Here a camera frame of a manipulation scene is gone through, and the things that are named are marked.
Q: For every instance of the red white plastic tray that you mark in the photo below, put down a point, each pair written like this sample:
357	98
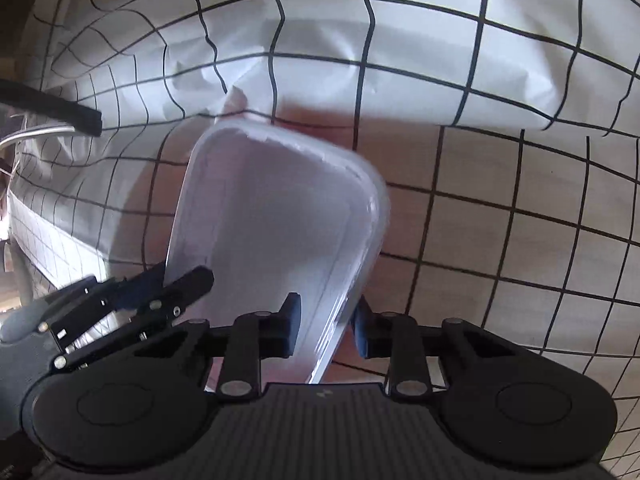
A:
271	211

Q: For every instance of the white black grid tablecloth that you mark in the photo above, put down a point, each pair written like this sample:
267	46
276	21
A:
506	131

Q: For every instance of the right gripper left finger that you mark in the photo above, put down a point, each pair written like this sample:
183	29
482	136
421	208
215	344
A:
252	338

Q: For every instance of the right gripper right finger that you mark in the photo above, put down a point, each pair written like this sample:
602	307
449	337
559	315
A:
399	338

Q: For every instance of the black computer monitor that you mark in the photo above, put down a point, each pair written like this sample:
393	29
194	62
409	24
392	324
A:
83	119

